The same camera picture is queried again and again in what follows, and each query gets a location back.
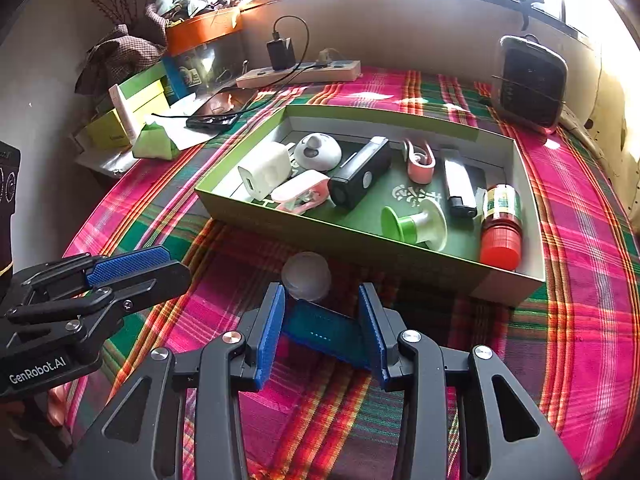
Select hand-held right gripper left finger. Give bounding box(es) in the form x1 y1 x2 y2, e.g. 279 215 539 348
62 282 287 480

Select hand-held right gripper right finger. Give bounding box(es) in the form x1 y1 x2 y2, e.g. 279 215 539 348
357 282 583 480

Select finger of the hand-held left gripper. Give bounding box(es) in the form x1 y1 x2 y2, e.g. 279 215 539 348
12 246 172 306
5 259 193 341

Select blue plastic case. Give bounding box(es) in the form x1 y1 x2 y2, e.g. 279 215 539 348
281 300 373 368

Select translucent round cap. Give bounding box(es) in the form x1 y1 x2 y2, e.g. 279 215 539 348
281 252 332 305

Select green cardboard box tray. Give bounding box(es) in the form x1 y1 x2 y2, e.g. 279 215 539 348
195 104 547 307

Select green and white spool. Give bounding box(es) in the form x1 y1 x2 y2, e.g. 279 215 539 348
381 197 448 250

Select pink and white case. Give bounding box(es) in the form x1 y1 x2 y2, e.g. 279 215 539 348
271 170 333 215

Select black rectangular device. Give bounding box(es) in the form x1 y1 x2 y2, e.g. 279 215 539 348
328 136 392 209

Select pink hook clip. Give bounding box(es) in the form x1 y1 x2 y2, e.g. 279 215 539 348
401 138 435 184

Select white and black lighter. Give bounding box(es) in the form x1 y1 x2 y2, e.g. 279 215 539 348
439 147 479 219

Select white round dome gadget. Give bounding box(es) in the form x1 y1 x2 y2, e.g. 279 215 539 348
293 132 343 172

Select small yellow-green box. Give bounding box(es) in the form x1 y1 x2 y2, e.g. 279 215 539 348
81 107 133 150

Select white paper sheet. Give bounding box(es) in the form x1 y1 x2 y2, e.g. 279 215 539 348
75 97 221 178

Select white tube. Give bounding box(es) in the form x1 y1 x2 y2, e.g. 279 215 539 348
109 84 142 142

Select white charger adapter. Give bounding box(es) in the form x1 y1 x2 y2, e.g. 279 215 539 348
237 141 292 200

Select red capped small bottle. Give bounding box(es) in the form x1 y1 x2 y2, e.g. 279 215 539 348
479 184 524 272

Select large green cardboard box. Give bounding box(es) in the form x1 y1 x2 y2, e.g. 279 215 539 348
95 62 169 116

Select black smartphone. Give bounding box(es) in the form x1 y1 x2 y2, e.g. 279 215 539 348
186 87 258 133

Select brown checked cloth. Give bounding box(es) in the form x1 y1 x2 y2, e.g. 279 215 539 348
75 4 168 95

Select plaid blanket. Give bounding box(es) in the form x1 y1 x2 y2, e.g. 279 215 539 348
62 65 640 480

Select clear plastic container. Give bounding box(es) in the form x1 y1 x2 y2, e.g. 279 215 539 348
162 35 249 98

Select orange plastic box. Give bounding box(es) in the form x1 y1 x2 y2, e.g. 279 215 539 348
165 7 244 57

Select white power strip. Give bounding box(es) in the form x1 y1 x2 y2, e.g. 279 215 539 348
236 60 362 89

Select black charger plug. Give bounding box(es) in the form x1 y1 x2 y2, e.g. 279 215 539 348
266 36 298 70

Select pale artificial plants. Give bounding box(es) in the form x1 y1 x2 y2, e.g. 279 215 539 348
150 0 242 25

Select pink framed dark heater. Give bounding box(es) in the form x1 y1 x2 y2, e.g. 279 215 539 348
492 35 570 128

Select black window hook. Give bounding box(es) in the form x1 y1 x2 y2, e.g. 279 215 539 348
517 0 547 31

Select black charger cable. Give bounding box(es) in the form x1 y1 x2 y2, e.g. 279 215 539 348
150 15 328 128

